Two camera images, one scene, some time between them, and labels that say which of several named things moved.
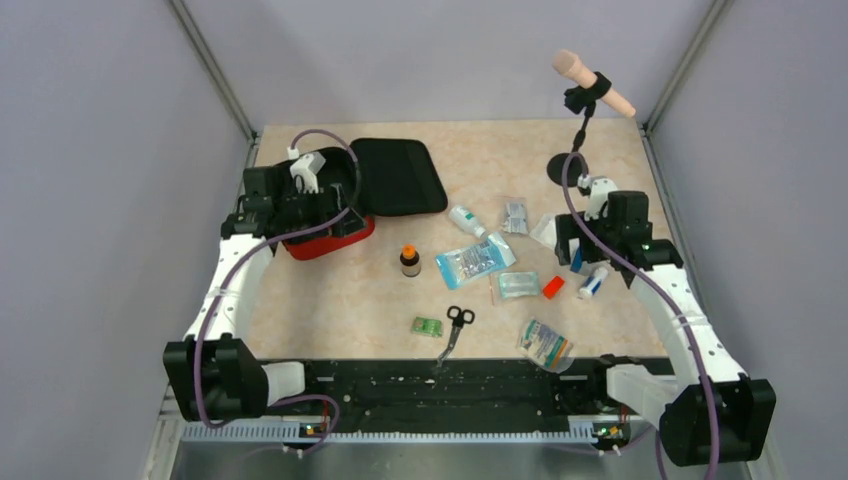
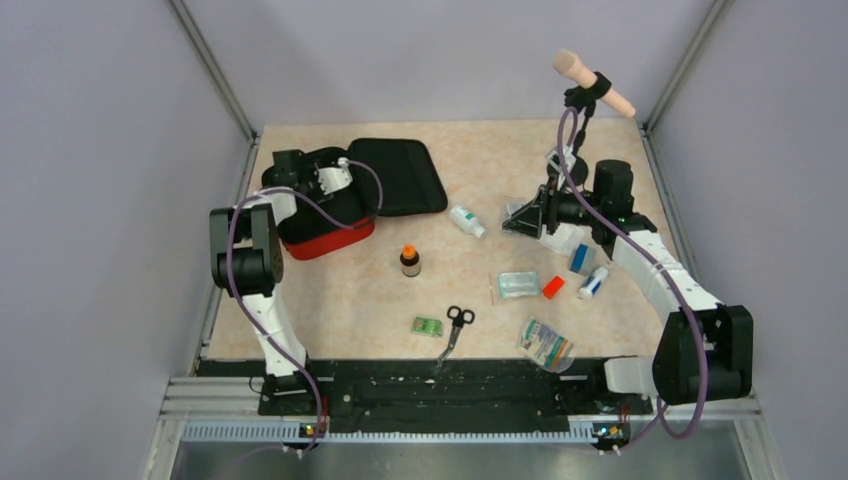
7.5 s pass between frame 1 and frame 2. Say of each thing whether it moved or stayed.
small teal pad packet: stayed
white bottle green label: stayed
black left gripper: moved
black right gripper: moved
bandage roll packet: stayed
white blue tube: stayed
